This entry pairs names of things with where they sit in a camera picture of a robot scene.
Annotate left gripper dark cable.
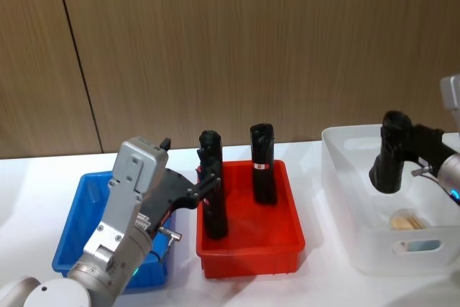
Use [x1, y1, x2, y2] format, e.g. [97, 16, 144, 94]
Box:
[149, 225, 183, 263]

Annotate red plastic bin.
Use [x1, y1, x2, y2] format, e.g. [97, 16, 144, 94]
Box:
[195, 158, 307, 280]

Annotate blue plastic bin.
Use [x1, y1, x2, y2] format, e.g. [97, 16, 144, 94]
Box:
[52, 171, 179, 290]

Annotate gripper dark cable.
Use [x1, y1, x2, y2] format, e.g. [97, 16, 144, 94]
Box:
[149, 225, 183, 263]
[411, 164, 454, 193]

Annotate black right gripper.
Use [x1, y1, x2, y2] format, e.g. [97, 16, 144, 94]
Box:
[381, 123, 454, 175]

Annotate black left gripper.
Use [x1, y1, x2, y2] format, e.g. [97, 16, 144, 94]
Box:
[137, 147, 221, 240]

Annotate pale wooden pieces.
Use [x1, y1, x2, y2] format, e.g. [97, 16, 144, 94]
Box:
[390, 213, 428, 231]

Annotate right gripper dark cable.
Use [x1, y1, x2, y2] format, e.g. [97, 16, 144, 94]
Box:
[411, 164, 454, 193]

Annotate white plastic bin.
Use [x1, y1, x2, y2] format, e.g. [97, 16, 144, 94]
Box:
[321, 124, 460, 275]

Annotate black plastic handle part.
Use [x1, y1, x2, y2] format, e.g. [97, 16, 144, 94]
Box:
[249, 123, 279, 206]
[369, 110, 418, 193]
[198, 129, 230, 240]

